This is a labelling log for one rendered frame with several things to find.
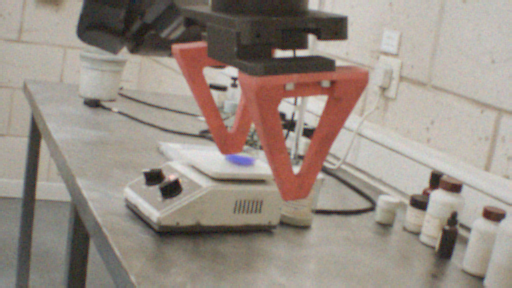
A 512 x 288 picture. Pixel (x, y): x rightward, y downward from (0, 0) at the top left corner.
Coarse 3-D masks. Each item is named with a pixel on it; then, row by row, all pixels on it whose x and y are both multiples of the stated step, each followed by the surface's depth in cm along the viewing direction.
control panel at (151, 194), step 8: (168, 168) 106; (168, 176) 103; (184, 176) 102; (136, 184) 104; (144, 184) 103; (160, 184) 102; (184, 184) 100; (192, 184) 99; (200, 184) 99; (136, 192) 102; (144, 192) 101; (152, 192) 100; (184, 192) 98; (192, 192) 97; (152, 200) 98; (160, 200) 98; (168, 200) 97; (176, 200) 97; (160, 208) 96
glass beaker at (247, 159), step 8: (232, 120) 102; (248, 136) 102; (256, 136) 102; (248, 144) 102; (256, 144) 103; (248, 152) 102; (256, 152) 103; (224, 160) 104; (232, 160) 103; (240, 160) 102; (248, 160) 103; (256, 160) 104; (248, 168) 103
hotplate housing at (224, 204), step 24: (192, 168) 105; (216, 192) 98; (240, 192) 100; (264, 192) 103; (144, 216) 99; (168, 216) 95; (192, 216) 97; (216, 216) 99; (240, 216) 102; (264, 216) 104
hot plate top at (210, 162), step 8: (184, 152) 106; (192, 152) 107; (200, 152) 108; (208, 152) 109; (216, 152) 111; (192, 160) 103; (200, 160) 103; (208, 160) 104; (216, 160) 105; (200, 168) 101; (208, 168) 100; (216, 168) 100; (224, 168) 101; (232, 168) 102; (240, 168) 103; (256, 168) 105; (264, 168) 106; (216, 176) 99; (224, 176) 99; (232, 176) 100; (240, 176) 100; (248, 176) 101; (256, 176) 102; (264, 176) 103; (272, 176) 103
